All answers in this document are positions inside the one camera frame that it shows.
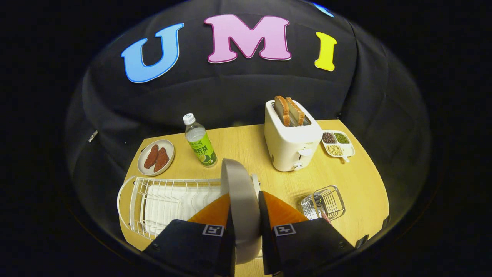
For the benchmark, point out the white divided bean tray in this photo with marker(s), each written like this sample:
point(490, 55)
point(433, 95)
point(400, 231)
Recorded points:
point(345, 150)

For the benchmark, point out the small grey dish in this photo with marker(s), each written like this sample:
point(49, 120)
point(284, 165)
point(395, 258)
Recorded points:
point(169, 148)

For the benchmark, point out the silver clip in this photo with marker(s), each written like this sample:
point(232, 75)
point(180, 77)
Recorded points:
point(93, 135)

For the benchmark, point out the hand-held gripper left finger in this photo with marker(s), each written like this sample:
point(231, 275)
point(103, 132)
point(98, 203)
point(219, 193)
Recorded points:
point(192, 246)

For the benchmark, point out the white round plate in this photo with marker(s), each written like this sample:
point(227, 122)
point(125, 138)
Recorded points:
point(242, 207)

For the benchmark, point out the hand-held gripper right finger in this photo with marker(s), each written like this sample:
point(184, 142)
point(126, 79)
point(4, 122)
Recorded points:
point(307, 246)

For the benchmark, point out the green label drink bottle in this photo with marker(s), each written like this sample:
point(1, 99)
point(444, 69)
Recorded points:
point(200, 144)

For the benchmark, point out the white toaster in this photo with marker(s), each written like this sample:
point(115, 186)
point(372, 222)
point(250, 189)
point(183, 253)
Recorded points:
point(288, 148)

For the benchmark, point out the brown sausage piece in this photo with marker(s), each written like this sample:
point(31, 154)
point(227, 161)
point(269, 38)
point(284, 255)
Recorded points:
point(161, 159)
point(151, 157)

